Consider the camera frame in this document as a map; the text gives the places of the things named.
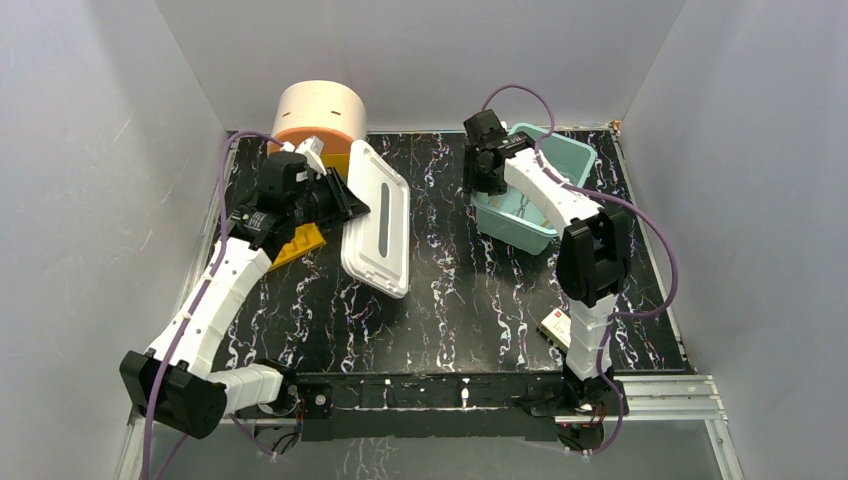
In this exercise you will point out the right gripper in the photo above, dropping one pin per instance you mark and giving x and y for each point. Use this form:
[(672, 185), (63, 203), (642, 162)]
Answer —
[(471, 182)]

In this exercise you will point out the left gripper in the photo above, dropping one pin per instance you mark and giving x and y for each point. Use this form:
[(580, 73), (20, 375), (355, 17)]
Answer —
[(337, 197)]

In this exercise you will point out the white bin lid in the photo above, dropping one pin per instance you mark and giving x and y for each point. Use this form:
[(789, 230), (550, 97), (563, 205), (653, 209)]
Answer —
[(375, 247)]

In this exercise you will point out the yellow test tube rack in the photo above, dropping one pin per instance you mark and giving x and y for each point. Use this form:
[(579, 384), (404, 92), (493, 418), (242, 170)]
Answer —
[(307, 238)]

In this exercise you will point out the teal plastic bin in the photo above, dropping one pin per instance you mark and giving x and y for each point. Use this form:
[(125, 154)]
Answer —
[(513, 219)]

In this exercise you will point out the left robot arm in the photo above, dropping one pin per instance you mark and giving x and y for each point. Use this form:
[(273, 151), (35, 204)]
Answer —
[(173, 382)]

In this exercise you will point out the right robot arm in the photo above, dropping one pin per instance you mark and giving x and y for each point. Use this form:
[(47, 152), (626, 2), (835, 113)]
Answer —
[(593, 261)]

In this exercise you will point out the cream orange cylindrical container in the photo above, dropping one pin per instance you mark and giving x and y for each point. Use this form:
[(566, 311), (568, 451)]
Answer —
[(330, 111)]

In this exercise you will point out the white red box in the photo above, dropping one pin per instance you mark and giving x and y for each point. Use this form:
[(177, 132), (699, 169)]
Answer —
[(556, 326)]

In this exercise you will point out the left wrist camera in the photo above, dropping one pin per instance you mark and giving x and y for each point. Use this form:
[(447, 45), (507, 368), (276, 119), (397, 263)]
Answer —
[(311, 148)]

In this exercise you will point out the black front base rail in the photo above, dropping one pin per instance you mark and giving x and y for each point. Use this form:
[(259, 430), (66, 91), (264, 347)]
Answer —
[(539, 407)]

